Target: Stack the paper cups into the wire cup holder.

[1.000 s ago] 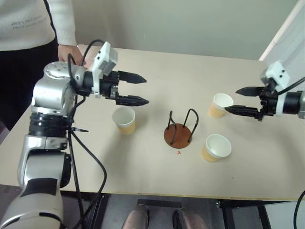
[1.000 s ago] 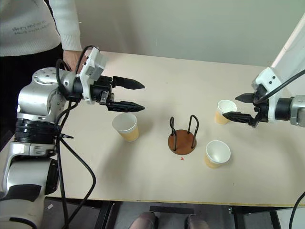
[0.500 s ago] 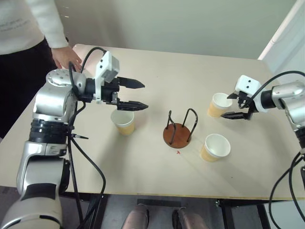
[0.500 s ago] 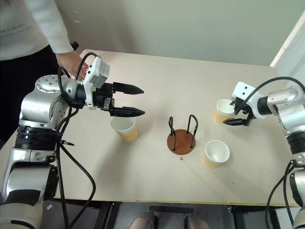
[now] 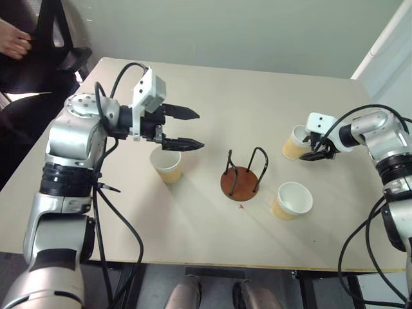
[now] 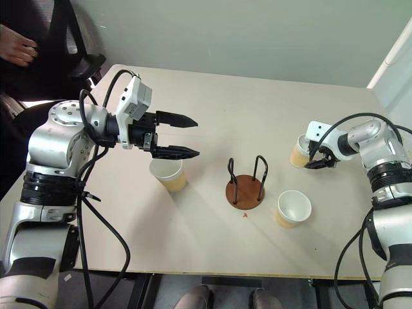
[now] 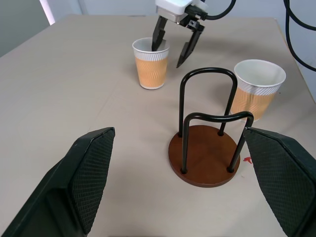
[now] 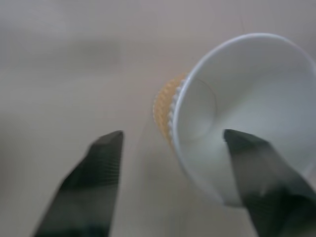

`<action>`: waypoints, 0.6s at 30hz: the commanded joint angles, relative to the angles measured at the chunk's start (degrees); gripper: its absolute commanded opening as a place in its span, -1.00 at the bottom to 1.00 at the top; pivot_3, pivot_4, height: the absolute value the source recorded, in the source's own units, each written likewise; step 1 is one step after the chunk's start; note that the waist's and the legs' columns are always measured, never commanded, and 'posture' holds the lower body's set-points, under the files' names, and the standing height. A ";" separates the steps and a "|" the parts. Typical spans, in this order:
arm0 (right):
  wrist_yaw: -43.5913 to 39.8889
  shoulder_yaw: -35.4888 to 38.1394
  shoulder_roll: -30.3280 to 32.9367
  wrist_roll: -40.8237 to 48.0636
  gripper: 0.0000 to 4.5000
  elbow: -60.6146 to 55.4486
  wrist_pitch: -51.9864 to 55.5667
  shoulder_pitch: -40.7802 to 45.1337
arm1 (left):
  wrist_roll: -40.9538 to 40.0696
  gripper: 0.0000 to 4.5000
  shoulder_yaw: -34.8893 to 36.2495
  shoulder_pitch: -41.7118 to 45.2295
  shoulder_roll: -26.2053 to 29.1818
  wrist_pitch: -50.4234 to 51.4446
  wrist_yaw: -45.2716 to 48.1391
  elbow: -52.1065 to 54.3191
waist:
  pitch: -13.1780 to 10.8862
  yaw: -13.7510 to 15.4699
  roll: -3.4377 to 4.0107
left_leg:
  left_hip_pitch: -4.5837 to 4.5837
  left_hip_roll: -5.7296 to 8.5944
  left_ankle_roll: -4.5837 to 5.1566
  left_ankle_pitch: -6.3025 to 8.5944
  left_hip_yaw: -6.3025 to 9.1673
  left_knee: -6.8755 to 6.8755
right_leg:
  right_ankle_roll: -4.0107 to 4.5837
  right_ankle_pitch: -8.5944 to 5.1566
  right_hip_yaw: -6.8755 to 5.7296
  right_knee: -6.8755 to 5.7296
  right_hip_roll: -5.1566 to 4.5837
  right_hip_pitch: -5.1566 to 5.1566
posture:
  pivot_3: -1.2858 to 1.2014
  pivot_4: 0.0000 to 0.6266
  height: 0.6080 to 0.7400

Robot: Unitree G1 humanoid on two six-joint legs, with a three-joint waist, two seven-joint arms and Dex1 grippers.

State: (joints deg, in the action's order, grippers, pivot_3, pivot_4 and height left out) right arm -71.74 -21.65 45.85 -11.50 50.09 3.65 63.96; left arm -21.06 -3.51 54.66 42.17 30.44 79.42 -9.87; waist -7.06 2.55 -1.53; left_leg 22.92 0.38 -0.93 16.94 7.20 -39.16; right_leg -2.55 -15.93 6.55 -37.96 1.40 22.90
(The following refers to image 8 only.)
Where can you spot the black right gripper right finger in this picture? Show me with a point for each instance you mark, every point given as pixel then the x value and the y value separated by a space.
pixel 266 187

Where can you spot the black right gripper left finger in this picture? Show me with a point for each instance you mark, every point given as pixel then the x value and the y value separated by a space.
pixel 93 182

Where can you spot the orange ribbed paper cup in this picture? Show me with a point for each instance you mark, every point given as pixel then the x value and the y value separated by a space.
pixel 247 93

